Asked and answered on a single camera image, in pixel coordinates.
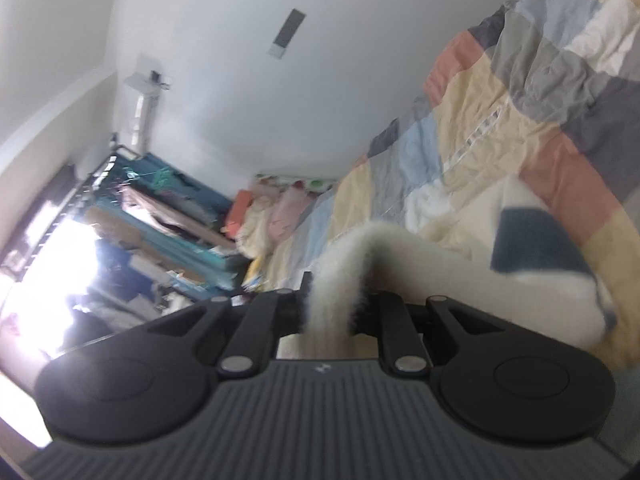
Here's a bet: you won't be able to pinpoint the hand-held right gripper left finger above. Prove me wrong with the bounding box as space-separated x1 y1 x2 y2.
147 271 313 377

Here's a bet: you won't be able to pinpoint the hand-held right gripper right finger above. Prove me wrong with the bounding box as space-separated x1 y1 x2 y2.
350 292 506 375

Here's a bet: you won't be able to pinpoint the cream fleece sweater blue stripes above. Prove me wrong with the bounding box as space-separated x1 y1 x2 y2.
277 174 618 361

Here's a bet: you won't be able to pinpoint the hanging clothes on rack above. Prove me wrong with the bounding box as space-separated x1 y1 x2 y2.
75 150 241 301

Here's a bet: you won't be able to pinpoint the cream blanket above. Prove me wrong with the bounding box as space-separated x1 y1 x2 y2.
236 195 281 261

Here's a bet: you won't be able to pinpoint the orange box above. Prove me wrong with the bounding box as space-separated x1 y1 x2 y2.
223 189 251 237

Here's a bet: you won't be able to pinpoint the printed pillow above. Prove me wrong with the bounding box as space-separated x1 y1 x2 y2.
255 174 336 193

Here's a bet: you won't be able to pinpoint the pastel patchwork quilt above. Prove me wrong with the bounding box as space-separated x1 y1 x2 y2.
250 0 640 376

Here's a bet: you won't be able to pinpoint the bright window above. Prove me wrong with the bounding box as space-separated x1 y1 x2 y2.
0 200 116 361

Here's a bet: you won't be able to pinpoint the white air conditioner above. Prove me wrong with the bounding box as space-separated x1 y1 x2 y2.
124 71 171 150

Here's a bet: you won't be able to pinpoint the grey wall panel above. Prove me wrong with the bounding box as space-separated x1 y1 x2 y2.
274 8 306 51

